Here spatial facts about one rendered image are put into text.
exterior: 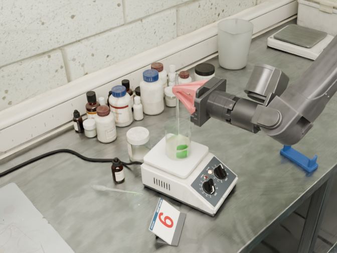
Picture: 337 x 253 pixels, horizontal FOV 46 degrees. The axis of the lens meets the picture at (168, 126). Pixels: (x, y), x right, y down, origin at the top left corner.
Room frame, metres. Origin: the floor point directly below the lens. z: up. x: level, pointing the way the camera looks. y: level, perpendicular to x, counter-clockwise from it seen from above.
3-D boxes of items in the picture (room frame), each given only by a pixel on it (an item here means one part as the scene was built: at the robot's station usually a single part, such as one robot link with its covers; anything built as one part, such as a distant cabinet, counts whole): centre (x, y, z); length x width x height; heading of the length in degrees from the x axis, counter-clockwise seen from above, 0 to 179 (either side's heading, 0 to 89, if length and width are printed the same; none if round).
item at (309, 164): (0.78, -0.34, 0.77); 0.10 x 0.03 x 0.04; 35
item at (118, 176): (0.74, 0.13, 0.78); 0.03 x 0.03 x 0.07
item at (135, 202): (0.65, 0.08, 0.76); 0.06 x 0.06 x 0.02
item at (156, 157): (0.72, -0.02, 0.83); 0.12 x 0.12 x 0.01; 56
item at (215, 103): (0.66, -0.11, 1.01); 0.10 x 0.07 x 0.07; 142
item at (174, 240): (0.57, 0.01, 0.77); 0.09 x 0.06 x 0.04; 165
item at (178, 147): (0.72, -0.02, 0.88); 0.07 x 0.06 x 0.08; 152
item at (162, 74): (1.13, 0.03, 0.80); 0.06 x 0.06 x 0.11
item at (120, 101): (0.99, 0.14, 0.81); 0.06 x 0.06 x 0.11
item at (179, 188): (0.71, -0.04, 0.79); 0.22 x 0.13 x 0.08; 56
